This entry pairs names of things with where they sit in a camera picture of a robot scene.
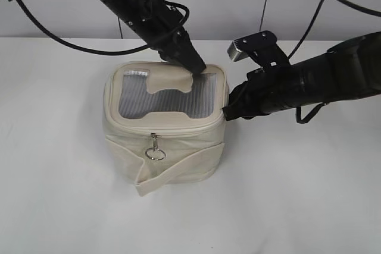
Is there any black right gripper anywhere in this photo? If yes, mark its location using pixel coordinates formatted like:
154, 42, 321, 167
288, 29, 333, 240
223, 65, 304, 121

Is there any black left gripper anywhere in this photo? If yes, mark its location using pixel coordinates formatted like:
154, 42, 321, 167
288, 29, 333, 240
101, 0, 206, 74

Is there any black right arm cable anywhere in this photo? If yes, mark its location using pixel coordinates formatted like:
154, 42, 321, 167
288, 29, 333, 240
285, 0, 381, 125

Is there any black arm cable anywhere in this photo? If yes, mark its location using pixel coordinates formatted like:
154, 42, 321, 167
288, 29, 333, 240
285, 0, 381, 125
0, 0, 191, 56

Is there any metal zipper pull ring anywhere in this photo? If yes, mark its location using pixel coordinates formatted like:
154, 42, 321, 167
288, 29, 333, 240
145, 132, 165, 161

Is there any cream canvas zipper bag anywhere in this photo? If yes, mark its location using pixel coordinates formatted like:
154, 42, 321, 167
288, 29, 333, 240
103, 61, 229, 196

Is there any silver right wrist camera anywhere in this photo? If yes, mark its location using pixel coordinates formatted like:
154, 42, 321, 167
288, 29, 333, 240
227, 30, 291, 71

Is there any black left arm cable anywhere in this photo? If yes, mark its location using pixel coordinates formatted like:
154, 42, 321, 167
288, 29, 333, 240
0, 0, 191, 56

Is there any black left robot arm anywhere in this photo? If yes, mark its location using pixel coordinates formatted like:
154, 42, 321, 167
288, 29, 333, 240
9, 0, 206, 74

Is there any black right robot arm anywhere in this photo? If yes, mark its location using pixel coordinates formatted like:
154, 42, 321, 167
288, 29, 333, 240
223, 31, 380, 124

